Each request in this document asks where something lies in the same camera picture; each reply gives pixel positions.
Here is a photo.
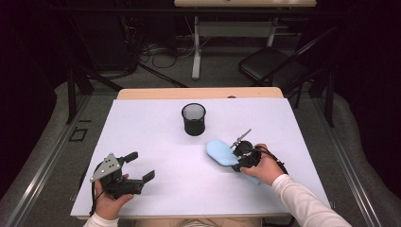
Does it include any person's right hand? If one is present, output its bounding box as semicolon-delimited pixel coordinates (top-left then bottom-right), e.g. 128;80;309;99
240;143;286;187

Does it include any white desk with wooden top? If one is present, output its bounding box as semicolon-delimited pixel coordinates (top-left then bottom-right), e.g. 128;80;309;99
174;0;318;80

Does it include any bundle of floor cables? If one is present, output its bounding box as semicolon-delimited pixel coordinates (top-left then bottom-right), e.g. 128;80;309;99
138;41;197;69

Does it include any hand-held gripper cable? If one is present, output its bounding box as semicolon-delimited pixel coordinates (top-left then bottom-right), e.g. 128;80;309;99
260;147;289;175
89;181;106;218

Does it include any floor socket frame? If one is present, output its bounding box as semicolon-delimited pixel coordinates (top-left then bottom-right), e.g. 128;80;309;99
68;126;89;143

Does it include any light blue hairbrush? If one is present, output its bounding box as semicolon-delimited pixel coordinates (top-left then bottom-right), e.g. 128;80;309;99
205;138;261;186

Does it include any black folding chair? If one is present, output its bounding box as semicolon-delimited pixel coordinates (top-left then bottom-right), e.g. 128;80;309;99
238;26;340;96

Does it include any person's left hand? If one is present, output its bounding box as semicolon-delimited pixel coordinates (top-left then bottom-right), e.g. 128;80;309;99
94;173;135;221

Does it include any aluminium floor rail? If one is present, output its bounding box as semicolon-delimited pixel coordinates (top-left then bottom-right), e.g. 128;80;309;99
6;94;84;227
315;98;384;227

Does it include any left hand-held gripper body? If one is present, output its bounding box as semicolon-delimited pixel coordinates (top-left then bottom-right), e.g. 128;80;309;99
90;152;146;201

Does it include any black mesh pen cup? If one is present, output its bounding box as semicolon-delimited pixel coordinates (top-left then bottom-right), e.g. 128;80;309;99
181;102;207;137

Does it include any black metal stand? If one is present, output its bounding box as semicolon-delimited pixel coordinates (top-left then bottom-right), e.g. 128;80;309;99
65;62;126;125

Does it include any left hand-held gripper cable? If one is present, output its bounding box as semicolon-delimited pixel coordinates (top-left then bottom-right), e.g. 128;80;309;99
89;181;106;218

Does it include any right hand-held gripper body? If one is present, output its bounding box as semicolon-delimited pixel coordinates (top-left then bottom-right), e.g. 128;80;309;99
229;128;263;173

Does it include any right hand-held gripper cable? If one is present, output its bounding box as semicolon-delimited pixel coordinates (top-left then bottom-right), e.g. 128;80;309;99
260;147;289;175

